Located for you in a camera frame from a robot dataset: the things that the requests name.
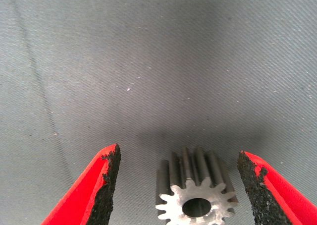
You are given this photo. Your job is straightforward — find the dark grey table cloth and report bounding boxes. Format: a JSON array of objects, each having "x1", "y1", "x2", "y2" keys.
[{"x1": 0, "y1": 0, "x2": 317, "y2": 225}]

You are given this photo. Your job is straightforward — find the small steel planetary gear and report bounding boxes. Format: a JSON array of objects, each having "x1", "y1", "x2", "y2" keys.
[{"x1": 155, "y1": 146, "x2": 240, "y2": 225}]

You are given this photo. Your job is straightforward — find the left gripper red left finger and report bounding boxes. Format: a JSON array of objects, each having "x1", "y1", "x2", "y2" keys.
[{"x1": 41, "y1": 143, "x2": 122, "y2": 225}]

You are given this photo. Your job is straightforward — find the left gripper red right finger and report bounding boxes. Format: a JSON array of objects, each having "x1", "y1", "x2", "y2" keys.
[{"x1": 237, "y1": 150, "x2": 317, "y2": 225}]

